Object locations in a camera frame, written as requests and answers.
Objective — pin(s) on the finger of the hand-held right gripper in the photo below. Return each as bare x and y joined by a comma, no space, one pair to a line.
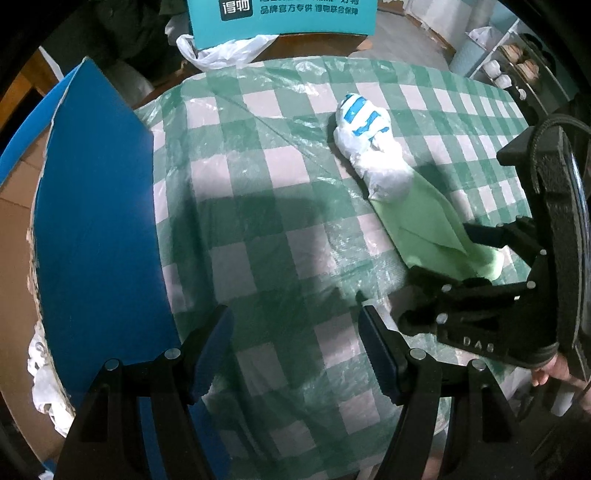
489,235
434,281

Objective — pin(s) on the shoe rack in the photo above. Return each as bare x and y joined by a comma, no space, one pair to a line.
521,78

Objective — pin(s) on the crumpled white plastic bag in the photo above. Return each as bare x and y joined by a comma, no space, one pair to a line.
48,387

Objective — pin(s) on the person's dark clothing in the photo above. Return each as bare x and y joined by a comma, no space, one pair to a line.
558,438

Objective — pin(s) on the teal printed box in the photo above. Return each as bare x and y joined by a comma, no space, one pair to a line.
286,25

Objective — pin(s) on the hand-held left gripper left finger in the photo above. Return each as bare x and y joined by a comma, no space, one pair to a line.
212,355

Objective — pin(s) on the green cloth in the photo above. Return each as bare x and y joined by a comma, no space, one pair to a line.
425,230

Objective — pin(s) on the blue cardboard box flap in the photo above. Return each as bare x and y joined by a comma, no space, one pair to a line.
101,207

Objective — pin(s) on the white blue printed plastic bag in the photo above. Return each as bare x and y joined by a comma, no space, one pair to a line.
369,152

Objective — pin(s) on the small white plastic bag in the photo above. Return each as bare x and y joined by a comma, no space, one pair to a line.
480,37

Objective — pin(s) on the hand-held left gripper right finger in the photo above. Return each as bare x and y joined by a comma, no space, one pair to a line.
378,355

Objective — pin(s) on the green checked tablecloth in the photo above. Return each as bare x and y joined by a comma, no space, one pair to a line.
277,184

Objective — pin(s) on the person's right hand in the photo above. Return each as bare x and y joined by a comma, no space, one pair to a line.
551,370

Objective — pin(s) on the white shoes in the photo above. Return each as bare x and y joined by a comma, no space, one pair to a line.
496,74

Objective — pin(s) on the brown shoes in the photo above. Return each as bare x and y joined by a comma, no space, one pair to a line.
519,62

